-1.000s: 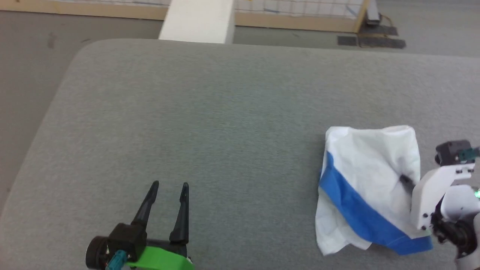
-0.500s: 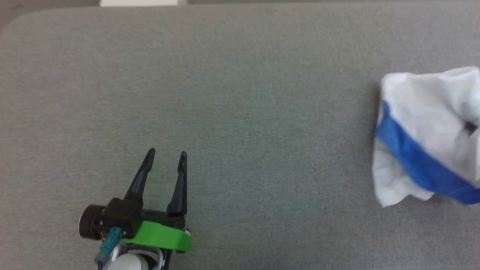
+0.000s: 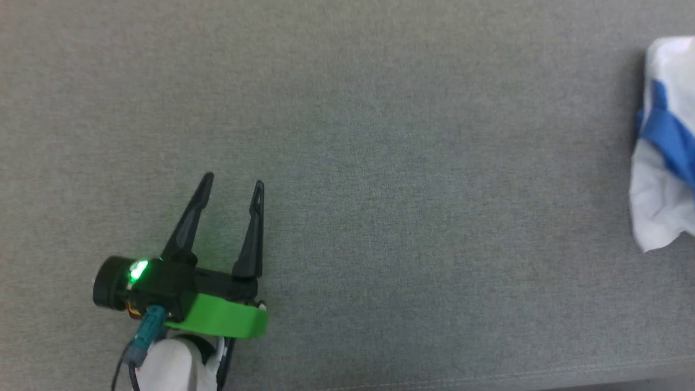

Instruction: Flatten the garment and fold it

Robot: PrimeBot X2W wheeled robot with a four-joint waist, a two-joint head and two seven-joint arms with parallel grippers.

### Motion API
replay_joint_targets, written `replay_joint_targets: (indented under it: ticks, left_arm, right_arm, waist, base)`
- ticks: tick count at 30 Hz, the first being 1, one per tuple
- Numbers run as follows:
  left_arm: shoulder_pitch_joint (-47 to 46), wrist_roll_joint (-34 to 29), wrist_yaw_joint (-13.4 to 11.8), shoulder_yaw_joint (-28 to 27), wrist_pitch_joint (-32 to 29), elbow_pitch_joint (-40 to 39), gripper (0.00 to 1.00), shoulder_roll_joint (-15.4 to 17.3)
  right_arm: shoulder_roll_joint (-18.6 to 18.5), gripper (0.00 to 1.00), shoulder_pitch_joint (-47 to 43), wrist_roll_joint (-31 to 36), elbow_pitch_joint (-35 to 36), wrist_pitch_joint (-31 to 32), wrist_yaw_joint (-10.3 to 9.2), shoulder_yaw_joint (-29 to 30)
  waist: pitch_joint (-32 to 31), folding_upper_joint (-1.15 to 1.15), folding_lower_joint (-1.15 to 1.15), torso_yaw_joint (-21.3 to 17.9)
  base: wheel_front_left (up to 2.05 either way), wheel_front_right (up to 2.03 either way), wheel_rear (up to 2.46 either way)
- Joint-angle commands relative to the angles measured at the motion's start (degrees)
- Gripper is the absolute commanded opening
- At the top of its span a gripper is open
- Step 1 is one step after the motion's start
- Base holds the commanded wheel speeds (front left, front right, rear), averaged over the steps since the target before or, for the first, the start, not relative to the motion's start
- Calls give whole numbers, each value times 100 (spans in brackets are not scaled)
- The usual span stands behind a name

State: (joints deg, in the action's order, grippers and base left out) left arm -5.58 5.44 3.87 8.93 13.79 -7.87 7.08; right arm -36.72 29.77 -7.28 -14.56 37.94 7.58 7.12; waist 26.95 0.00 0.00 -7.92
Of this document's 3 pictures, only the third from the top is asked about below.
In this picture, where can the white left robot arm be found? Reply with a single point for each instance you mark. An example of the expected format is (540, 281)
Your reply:
(174, 364)

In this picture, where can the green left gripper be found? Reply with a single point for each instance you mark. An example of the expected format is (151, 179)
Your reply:
(228, 317)

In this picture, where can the blue and white garment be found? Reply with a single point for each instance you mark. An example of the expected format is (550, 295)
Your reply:
(662, 206)

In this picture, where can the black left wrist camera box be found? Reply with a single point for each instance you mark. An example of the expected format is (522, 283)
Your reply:
(168, 288)

